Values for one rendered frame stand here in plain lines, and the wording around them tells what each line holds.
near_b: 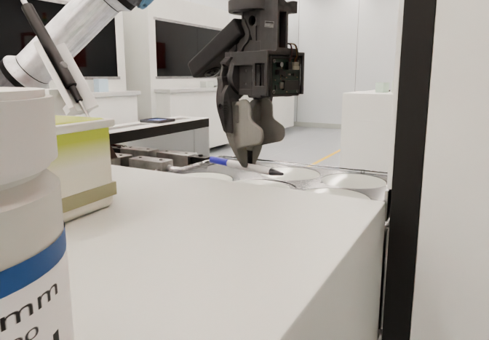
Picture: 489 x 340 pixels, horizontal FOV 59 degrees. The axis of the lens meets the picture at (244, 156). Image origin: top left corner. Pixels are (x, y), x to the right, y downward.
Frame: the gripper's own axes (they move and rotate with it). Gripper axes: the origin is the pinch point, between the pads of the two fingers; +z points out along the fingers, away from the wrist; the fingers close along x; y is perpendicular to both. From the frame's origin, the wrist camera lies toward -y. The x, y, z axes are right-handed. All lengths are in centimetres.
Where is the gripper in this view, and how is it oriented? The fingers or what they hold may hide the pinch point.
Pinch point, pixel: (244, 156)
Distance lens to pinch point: 58.9
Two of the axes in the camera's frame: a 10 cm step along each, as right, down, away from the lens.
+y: 7.0, 1.4, -7.0
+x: 7.1, -1.3, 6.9
